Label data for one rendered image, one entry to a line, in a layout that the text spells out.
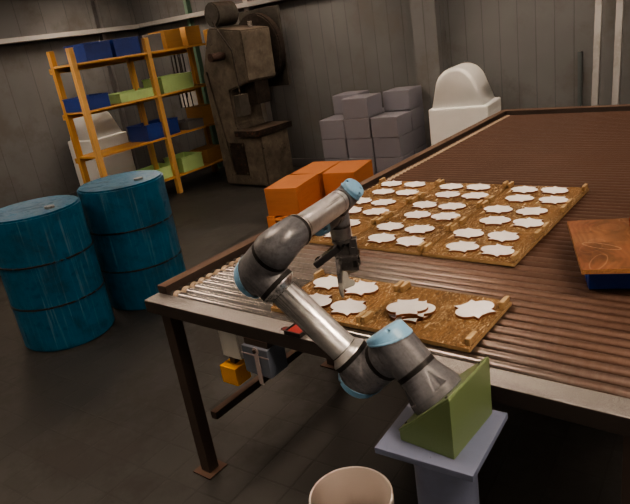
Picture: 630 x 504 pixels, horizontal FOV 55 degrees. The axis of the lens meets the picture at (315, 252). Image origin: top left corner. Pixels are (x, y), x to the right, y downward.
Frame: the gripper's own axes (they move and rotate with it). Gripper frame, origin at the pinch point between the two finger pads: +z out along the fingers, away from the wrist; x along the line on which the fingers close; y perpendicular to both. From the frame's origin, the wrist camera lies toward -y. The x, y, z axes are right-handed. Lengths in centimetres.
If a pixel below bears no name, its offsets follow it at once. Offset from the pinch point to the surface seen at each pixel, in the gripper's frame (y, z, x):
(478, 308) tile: 46.6, 7.3, -8.0
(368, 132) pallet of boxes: -29, 32, 520
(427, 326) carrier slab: 29.1, 8.4, -16.5
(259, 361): -34.8, 23.9, -6.7
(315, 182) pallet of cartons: -84, 64, 432
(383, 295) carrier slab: 13.2, 8.2, 10.4
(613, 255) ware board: 94, -2, 7
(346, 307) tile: 0.2, 7.1, -0.1
